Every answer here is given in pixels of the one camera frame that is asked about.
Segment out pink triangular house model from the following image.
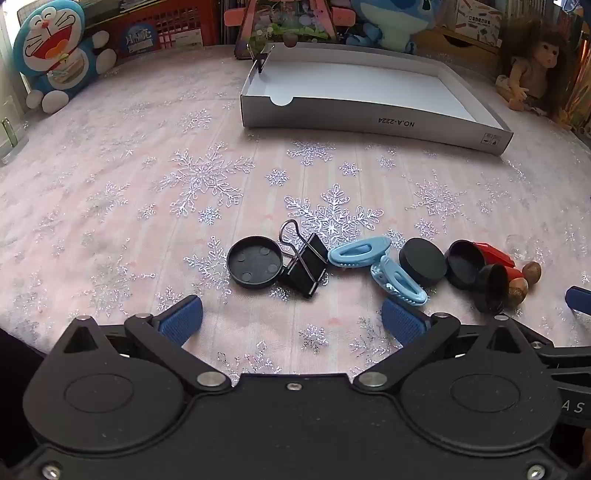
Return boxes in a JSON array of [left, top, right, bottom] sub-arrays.
[[224, 0, 356, 51]]

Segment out wooden drawer box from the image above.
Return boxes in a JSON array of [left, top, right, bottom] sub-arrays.
[[416, 25, 502, 77]]

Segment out blue plastic clip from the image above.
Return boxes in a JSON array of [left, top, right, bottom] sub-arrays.
[[370, 256, 429, 306], [328, 236, 392, 269]]

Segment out long-haired doll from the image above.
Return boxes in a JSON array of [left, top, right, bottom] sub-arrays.
[[496, 18, 578, 132]]

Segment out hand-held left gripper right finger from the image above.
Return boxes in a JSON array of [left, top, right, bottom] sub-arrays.
[[353, 295, 557, 393]]

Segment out pink snowflake tablecloth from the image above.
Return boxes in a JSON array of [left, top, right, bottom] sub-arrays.
[[0, 44, 591, 384]]

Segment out wide black round lid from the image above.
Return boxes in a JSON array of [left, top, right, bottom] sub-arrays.
[[227, 236, 283, 290]]

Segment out small black binder clip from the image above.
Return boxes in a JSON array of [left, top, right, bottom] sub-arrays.
[[249, 44, 271, 77]]

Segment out white grid board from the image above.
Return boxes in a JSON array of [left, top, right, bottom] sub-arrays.
[[17, 0, 51, 24]]

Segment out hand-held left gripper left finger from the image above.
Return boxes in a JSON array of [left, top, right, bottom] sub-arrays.
[[60, 295, 234, 393]]

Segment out red plastic crate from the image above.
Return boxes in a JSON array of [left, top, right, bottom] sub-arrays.
[[85, 0, 222, 58]]

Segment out blue cat plush toy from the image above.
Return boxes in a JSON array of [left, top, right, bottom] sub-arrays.
[[13, 0, 118, 114]]

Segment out shiny gold foil sheets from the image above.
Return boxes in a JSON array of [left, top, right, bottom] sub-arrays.
[[561, 28, 591, 139]]

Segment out clear acrylic stand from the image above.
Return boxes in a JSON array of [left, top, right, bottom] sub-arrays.
[[0, 117, 24, 164]]

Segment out black round cup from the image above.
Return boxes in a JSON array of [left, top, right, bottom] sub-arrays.
[[472, 264, 511, 313]]

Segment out black round cap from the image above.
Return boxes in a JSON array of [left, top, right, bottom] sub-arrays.
[[444, 240, 486, 291], [398, 237, 448, 287]]

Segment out colourful printed cardboard box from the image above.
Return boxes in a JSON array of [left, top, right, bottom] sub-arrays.
[[455, 0, 504, 44]]

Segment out blue alien plush toy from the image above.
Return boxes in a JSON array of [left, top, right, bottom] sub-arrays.
[[346, 0, 444, 51]]

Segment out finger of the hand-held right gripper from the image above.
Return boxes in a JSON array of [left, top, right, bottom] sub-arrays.
[[536, 344, 591, 370], [566, 286, 591, 317]]

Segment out white cardboard box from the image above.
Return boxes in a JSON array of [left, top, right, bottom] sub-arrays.
[[239, 42, 514, 158]]

